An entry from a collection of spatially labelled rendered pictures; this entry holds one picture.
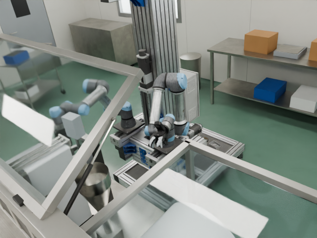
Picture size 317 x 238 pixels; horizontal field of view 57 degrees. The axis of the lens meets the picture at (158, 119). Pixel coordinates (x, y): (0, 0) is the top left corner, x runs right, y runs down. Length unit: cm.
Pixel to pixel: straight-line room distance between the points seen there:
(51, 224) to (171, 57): 182
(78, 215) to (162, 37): 142
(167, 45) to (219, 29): 263
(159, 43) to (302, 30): 253
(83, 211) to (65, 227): 97
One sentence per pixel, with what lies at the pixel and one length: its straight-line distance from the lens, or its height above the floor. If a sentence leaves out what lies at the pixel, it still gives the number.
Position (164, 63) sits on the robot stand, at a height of 144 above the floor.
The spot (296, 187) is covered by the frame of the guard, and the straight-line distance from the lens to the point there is 104.
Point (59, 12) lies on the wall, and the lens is 706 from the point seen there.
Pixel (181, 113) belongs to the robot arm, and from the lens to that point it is 226.
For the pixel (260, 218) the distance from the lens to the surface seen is 94.
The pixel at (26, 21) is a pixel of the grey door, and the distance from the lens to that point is 672.
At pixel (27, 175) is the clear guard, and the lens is 107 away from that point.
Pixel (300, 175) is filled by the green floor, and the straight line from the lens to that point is 353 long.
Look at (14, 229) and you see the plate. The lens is 128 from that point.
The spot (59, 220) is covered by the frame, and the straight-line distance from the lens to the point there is 93.
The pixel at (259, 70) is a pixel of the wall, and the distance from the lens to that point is 483.
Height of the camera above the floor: 231
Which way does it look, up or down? 32 degrees down
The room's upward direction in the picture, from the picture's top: 7 degrees counter-clockwise
